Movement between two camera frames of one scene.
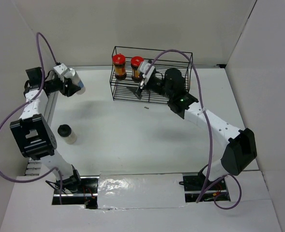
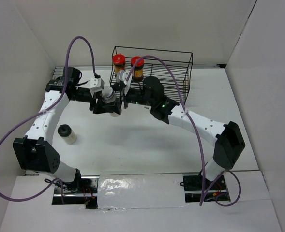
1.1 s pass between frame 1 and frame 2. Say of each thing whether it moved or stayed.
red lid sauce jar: stayed
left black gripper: moved
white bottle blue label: moved
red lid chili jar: stayed
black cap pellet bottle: stayed
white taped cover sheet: stayed
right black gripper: moved
